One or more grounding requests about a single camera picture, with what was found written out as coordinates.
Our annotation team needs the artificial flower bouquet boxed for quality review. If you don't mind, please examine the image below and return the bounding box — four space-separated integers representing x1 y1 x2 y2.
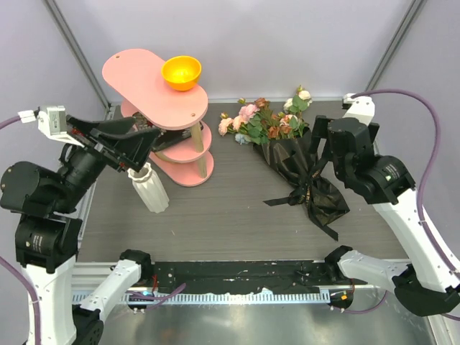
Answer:
218 86 313 144

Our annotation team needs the white ribbed vase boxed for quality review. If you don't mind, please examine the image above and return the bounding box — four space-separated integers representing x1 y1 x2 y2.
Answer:
128 162 170 213

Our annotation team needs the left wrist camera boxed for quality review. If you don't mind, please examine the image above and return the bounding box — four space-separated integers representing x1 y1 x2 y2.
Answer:
17 106 76 144

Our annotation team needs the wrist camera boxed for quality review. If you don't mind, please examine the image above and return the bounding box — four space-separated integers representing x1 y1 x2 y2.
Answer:
342 93 375 124
17 106 76 144

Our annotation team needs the pink tiered shelf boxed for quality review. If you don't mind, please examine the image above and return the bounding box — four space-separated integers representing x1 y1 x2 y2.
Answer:
102 48 214 187

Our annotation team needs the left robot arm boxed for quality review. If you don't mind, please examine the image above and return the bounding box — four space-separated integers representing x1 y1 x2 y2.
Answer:
1 113 157 344

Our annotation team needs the orange bowl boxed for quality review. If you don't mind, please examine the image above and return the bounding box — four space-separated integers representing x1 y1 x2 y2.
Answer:
161 55 202 91

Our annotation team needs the white cable duct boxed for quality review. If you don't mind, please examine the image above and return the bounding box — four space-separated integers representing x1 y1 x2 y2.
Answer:
71 290 331 305

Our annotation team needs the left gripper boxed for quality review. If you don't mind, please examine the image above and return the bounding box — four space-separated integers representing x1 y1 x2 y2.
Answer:
55 111 162 208

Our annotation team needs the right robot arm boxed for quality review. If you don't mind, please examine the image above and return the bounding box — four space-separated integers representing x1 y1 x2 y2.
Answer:
312 89 459 320

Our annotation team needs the black wrapping paper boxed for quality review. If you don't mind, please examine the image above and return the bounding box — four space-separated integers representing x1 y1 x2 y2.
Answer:
252 125 351 228

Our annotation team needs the black ribbon gold lettering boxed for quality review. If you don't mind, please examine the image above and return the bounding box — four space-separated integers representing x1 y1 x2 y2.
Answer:
263 143 339 242

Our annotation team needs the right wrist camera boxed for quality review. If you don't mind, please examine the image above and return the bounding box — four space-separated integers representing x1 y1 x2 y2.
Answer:
342 93 375 124

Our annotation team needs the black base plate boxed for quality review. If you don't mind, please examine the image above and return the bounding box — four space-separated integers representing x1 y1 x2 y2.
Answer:
152 260 353 295

